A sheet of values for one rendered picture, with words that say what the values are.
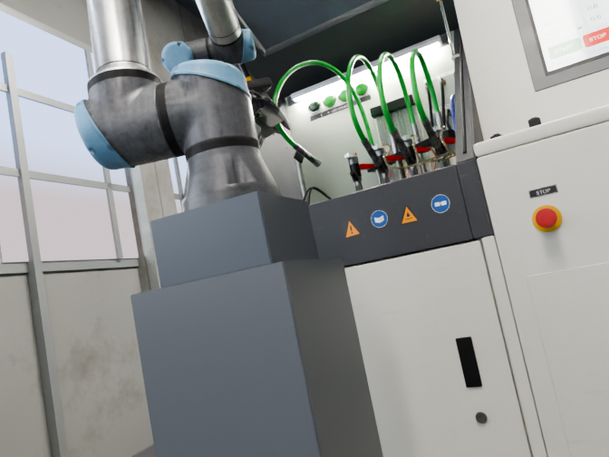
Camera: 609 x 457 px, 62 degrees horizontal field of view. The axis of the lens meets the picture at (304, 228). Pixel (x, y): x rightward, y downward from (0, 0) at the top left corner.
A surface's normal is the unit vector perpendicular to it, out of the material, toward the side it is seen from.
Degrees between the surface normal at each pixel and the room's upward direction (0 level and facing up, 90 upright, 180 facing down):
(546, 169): 90
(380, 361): 90
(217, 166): 73
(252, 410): 90
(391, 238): 90
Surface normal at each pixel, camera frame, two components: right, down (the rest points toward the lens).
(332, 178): -0.46, -0.01
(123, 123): -0.03, 0.09
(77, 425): 0.91, -0.22
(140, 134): 0.04, 0.42
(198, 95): -0.10, -0.14
